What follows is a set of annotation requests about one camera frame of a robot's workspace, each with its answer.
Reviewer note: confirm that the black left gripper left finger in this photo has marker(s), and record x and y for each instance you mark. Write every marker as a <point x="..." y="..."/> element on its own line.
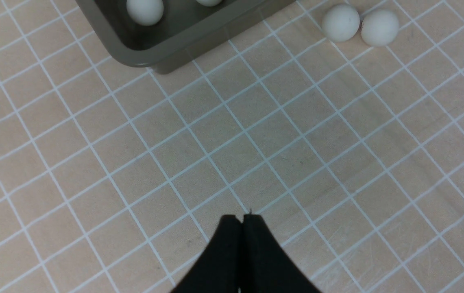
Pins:
<point x="216" y="269"/>

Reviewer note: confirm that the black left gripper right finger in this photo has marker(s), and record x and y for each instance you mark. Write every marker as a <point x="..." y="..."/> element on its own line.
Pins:
<point x="265" y="267"/>

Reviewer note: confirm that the white ping-pong ball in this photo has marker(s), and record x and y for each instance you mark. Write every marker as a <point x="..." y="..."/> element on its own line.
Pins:
<point x="341" y="22"/>
<point x="145" y="12"/>
<point x="209" y="3"/>
<point x="380" y="28"/>

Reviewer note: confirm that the beige checkered tablecloth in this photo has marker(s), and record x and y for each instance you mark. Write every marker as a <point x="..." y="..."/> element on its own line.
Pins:
<point x="113" y="179"/>

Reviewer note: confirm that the olive green plastic bin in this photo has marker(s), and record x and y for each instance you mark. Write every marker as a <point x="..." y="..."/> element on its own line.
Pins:
<point x="186" y="31"/>

